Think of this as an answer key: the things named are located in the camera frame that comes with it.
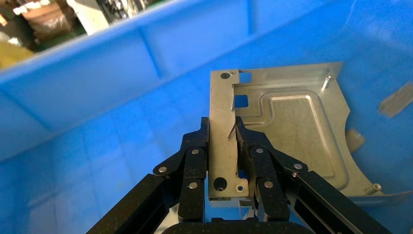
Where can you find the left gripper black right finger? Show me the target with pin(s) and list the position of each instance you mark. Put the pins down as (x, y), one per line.
(267, 168)

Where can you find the blue plastic bin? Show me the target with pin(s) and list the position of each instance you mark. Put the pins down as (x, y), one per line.
(96, 97)

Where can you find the grey tape strip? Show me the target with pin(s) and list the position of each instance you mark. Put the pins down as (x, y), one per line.
(355, 139)
(395, 100)

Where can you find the brown cardboard box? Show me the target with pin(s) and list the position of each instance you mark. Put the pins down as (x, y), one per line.
(48, 19)

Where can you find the stamped sheet metal bracket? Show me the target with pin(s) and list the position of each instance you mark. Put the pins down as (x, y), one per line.
(290, 129)

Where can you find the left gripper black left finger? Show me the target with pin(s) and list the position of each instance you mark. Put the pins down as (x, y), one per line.
(193, 168)

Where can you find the white background post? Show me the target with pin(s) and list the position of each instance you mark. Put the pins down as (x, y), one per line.
(87, 16)

